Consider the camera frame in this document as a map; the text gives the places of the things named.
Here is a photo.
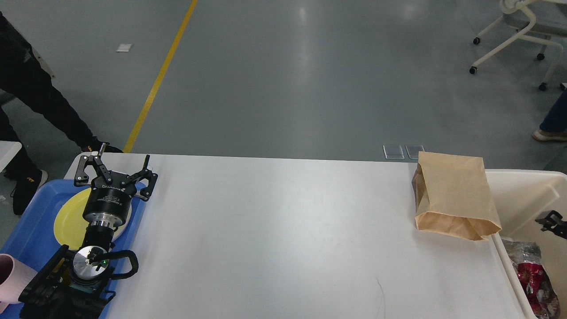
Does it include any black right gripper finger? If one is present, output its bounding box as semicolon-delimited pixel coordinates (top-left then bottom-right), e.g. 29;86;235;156
535;210;567;240

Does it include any blue plastic tray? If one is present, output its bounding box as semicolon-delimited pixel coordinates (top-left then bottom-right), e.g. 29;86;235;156
0;179;146;319

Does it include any white floor tag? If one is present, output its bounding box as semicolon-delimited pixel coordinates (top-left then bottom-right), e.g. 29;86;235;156
116;43;133;53

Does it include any pink plate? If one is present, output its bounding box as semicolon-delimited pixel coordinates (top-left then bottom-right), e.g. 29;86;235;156
112;206;132;242

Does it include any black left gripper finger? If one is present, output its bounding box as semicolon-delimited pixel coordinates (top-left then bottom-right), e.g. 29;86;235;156
74;142;114;187
119;154;158;202

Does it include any beige plastic bin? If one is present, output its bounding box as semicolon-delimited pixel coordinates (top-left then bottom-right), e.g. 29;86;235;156
486;169;567;319

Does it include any yellow plastic plate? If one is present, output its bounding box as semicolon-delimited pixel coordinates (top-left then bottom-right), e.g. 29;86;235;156
53;188;91;250

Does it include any white office chair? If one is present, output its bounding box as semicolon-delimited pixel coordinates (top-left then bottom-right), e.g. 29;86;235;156
469;0;567;92

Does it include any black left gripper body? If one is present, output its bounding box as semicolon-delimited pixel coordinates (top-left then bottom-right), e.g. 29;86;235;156
82;184;136;230

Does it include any clear floor plate right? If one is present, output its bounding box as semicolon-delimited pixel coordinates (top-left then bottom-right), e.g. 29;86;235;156
405;144;425;161

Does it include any foil bag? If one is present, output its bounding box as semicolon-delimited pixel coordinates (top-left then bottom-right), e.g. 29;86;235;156
502;239;561;319

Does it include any dark green mug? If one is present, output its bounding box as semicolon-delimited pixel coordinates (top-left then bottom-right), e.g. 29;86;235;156
70;282;105;295

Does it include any person in black clothes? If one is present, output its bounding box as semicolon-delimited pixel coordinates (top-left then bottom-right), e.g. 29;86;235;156
0;16;104;216

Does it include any clear floor plate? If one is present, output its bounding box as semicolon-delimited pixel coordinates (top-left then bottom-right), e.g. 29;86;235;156
405;144;425;161
383;144;405;161

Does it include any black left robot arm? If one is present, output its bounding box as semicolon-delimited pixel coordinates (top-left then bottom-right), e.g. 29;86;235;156
19;143;158;319

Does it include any white side table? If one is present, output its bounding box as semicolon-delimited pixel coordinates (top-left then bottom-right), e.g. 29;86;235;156
0;140;22;171

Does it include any pink ribbed cup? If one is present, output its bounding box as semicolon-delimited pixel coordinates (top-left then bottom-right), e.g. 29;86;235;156
0;253;37;313

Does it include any clear floor plate left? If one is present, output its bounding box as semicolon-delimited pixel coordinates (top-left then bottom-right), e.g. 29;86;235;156
383;144;405;161

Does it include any small brown paper bag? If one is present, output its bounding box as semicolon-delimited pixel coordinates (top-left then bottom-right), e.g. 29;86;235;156
412;151;502;241

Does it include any red foil wrapper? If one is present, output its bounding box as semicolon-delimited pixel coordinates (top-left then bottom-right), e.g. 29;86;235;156
517;262;557;319

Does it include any person at right edge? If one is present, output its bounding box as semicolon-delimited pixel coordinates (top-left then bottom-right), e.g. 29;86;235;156
532;91;567;143

